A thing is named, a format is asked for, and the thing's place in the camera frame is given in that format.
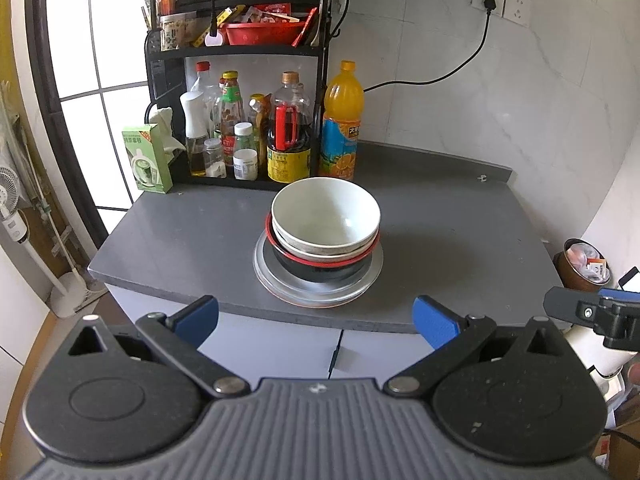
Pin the red label sauce bottle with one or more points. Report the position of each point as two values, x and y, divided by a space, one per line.
231 110

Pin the large white printed plate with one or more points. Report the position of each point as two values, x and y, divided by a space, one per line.
265 272

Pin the smartphone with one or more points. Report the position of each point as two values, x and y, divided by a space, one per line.
631 280

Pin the black power plug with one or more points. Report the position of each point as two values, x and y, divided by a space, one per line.
490 5

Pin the orange juice bottle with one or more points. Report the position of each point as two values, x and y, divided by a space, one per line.
341 130

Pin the brown trash bin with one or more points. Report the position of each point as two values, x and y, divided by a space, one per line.
575 270

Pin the white ceramic bowl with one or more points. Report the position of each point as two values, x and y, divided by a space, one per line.
320 210
320 250

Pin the amber oil bottle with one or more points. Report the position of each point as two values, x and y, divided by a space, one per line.
258 115

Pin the white crumpled cloth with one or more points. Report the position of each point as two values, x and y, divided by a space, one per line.
162 122

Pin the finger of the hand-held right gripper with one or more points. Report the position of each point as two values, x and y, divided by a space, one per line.
620 296
570 305

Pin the small glass jar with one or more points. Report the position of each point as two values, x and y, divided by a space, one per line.
214 160

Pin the white standing fan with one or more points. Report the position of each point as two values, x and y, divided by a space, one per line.
12 205

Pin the black window frame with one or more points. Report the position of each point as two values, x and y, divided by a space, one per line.
50 60

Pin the black metal rack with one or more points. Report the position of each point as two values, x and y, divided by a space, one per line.
325 85

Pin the red and black bowl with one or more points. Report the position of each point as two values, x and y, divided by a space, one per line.
320 271

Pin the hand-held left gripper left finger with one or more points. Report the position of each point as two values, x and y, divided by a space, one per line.
197 319

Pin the white usb charger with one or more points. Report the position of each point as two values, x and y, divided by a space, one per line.
214 39

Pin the printed storage jar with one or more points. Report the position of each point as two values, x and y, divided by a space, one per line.
172 32

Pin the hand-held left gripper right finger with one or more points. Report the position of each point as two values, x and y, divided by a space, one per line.
434 322

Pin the red plastic basket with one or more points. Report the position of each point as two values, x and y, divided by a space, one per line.
262 35

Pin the green cardboard box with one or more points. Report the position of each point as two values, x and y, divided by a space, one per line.
145 165

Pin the clear bottle red cap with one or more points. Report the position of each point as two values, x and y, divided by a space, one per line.
205 80

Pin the red tin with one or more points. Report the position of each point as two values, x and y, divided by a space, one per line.
167 1

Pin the red basket with packets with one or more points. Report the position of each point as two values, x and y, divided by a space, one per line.
265 14

